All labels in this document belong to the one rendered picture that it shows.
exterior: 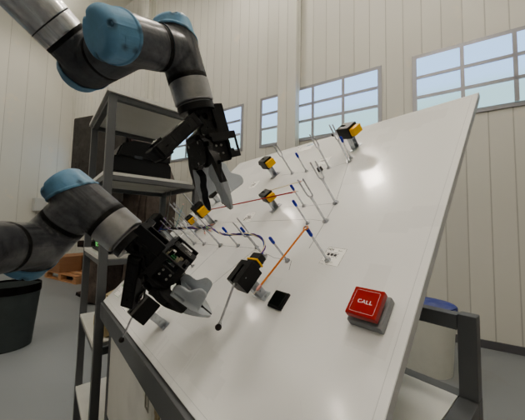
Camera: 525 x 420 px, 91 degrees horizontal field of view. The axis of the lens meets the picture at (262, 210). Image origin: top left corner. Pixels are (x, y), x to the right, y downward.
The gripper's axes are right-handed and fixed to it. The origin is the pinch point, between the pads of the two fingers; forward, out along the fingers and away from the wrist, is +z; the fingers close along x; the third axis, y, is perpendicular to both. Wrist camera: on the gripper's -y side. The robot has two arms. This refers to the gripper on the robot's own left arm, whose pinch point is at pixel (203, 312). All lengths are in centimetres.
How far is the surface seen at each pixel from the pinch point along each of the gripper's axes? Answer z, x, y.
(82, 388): 3, 64, -148
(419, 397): 55, 10, 13
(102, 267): -31, 57, -64
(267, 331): 11.7, 0.6, 6.0
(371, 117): 53, 333, 125
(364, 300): 14.6, -5.1, 25.6
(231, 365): 10.5, -3.0, -2.5
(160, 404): 7.6, -2.8, -22.4
